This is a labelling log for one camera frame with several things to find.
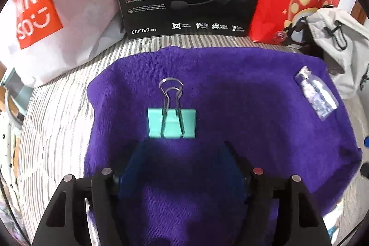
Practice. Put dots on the teal binder clip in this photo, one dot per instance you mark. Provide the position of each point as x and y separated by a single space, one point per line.
171 121

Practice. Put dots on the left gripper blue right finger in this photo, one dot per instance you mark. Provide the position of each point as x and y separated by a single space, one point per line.
279 211

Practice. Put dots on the white Miniso plastic bag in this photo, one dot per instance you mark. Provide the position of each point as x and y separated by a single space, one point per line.
42 39

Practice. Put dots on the white blue bottle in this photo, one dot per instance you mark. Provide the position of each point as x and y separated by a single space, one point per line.
331 220

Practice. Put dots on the blue lid vaseline jar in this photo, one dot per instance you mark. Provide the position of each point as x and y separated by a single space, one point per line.
366 141

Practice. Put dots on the clear pill bottle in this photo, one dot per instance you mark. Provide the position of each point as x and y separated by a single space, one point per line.
317 93

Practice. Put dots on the grey Nike waist bag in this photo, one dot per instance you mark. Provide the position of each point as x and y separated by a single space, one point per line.
341 40

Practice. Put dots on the purple towel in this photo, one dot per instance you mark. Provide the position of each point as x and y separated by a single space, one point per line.
190 191

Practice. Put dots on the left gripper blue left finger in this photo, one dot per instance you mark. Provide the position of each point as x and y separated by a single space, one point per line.
65 220

